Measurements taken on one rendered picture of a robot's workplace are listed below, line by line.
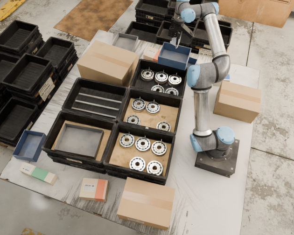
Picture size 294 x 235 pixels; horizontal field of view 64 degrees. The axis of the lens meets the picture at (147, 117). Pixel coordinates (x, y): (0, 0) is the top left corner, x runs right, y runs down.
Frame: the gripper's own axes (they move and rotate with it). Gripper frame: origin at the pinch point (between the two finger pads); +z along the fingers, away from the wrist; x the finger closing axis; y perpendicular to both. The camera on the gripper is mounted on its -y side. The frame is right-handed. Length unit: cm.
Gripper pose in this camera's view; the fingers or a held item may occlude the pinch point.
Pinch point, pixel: (177, 46)
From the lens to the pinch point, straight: 175.6
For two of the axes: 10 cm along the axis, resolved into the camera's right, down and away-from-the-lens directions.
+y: -9.4, -3.1, 1.7
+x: -3.5, 7.2, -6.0
